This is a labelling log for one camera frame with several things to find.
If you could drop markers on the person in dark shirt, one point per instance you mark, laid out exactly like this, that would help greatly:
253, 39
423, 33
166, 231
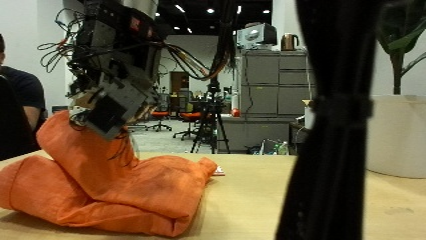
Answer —
24, 86

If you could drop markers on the brown door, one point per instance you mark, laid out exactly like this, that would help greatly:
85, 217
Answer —
179, 81

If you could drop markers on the orange office chair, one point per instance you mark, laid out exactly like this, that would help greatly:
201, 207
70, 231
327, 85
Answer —
190, 116
159, 115

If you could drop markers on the orange piece of clothing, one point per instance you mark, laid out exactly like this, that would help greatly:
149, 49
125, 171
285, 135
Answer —
133, 186

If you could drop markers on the metal electric kettle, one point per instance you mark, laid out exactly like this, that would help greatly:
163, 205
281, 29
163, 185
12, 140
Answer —
289, 42

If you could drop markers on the small red ball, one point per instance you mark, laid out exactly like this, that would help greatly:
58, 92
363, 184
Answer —
235, 113

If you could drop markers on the black camera tripod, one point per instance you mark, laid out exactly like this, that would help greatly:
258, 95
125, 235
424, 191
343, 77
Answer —
211, 113

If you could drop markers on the grey low counter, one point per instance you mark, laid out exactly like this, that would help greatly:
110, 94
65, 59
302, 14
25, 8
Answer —
247, 133

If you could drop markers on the grey box appliance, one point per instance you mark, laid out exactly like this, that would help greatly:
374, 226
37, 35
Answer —
257, 35

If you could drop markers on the grey filing cabinet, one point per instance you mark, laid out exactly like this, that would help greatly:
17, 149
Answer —
270, 83

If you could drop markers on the green leafy plant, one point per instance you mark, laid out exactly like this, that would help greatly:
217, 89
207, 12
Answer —
399, 40

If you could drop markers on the white plant pot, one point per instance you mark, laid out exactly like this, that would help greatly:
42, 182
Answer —
399, 140

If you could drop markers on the small white card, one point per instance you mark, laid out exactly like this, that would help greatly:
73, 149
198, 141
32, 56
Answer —
218, 172

